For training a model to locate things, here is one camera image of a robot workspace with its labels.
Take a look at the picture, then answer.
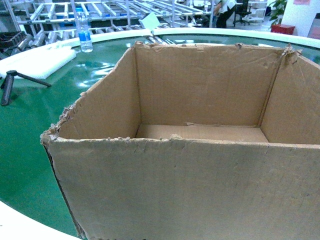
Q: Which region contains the person in white shirt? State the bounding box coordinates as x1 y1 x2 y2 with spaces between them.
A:
213 0 237 29

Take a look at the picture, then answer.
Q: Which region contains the clear plastic water bottle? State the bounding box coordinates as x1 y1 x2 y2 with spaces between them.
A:
75 7 93 53

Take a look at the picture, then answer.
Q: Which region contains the green potted plant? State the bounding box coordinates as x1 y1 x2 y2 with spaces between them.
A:
269 0 288 26

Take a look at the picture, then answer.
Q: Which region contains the red box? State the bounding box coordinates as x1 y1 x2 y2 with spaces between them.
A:
271 24 295 35

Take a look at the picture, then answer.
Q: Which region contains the white foam sheets stack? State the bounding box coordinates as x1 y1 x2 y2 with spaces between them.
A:
0 46 77 79

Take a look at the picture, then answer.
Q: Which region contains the metal roller rack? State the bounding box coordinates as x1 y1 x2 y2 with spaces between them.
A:
0 0 215 59

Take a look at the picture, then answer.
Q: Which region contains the large cardboard box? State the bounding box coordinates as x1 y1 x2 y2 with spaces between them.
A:
41 42 320 240

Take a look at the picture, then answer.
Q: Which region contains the green conveyor belt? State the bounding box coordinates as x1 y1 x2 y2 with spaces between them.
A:
0 33 320 240

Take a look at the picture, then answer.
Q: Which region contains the black mini tripod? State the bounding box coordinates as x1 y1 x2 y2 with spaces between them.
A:
0 70 52 107

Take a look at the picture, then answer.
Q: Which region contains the white paper sheet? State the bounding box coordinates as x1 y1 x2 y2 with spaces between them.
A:
139 12 160 31

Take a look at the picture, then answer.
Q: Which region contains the black office chair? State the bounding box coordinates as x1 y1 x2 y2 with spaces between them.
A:
233 0 252 27

